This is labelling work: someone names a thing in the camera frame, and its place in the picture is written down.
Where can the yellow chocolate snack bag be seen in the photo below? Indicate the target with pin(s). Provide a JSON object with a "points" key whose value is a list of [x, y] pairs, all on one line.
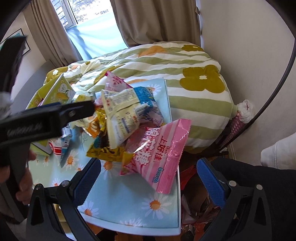
{"points": [[100, 148]]}

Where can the blue red white snack bag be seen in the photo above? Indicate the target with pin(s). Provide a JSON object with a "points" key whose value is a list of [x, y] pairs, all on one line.
{"points": [[60, 145]]}

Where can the grey headboard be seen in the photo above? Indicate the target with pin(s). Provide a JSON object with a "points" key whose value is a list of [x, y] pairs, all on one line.
{"points": [[33, 83]]}

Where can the pink striped snack bag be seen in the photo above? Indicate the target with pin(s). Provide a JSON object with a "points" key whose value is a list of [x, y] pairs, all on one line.
{"points": [[114, 83]]}

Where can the beige right curtain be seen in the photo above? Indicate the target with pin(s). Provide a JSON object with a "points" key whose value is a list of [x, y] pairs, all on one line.
{"points": [[144, 22]]}

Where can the green cardboard box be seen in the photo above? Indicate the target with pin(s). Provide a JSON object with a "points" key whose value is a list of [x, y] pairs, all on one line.
{"points": [[56, 90]]}

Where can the person's left hand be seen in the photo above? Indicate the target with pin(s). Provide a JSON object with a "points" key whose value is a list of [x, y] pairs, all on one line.
{"points": [[25, 185]]}

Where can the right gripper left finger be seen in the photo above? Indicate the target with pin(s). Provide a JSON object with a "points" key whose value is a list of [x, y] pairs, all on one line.
{"points": [[43, 222]]}

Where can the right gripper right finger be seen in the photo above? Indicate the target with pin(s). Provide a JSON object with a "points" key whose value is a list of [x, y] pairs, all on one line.
{"points": [[244, 211]]}

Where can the cream white snack bag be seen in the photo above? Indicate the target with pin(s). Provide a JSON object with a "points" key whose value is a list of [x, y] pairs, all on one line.
{"points": [[127, 110]]}

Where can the beige left curtain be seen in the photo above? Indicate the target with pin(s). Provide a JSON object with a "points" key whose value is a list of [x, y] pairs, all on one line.
{"points": [[49, 34]]}

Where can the framed house picture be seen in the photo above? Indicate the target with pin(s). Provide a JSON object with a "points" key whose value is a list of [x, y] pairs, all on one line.
{"points": [[17, 33]]}

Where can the floral striped duvet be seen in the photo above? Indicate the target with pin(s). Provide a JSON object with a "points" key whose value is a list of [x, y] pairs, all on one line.
{"points": [[195, 86]]}

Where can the beige curtain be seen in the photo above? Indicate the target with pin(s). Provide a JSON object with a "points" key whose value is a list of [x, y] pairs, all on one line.
{"points": [[49, 34], [144, 22]]}

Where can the pink marshmallow bag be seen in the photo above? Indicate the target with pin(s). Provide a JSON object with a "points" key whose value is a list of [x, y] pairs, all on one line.
{"points": [[155, 153]]}

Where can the pink patterned bin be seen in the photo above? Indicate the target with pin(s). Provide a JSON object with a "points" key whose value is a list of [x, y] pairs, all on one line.
{"points": [[245, 113]]}

